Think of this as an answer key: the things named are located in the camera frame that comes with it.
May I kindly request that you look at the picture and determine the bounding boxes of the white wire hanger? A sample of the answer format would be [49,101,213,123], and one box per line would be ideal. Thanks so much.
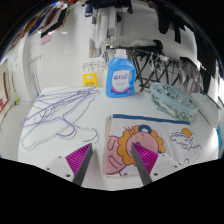
[20,94,100,152]

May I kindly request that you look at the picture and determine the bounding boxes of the yellow packet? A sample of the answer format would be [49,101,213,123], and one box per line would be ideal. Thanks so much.
[82,72,99,88]

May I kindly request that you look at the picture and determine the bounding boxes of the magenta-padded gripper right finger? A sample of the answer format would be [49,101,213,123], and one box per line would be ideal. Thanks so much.
[130,143,184,186]

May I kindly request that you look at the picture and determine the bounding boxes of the round pale green clip hanger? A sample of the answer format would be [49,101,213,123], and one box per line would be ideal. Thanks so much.
[148,82,199,122]

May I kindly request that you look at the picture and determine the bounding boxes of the white pillow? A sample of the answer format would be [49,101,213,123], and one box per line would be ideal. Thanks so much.
[189,91,223,129]

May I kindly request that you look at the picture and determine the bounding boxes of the cartoon print towel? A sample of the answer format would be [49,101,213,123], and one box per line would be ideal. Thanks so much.
[105,114,203,177]

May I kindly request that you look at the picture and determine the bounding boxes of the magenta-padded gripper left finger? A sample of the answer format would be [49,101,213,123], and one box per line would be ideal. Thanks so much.
[44,143,94,186]

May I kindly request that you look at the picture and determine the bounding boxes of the black folding drying rack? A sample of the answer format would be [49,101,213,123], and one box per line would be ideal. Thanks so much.
[128,46,188,93]

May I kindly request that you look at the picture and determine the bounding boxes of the blue detergent bottle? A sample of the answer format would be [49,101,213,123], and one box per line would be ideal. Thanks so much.
[105,48,137,99]

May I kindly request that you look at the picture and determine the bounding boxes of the row of hanging clothes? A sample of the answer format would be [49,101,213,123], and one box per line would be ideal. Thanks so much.
[9,1,76,51]

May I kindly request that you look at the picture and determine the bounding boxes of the white hanging clip hanger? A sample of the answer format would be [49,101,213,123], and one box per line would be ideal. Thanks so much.
[82,57,109,73]

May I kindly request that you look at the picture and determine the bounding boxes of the grey garment on rack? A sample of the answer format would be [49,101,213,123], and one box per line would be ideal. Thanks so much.
[178,57,209,95]

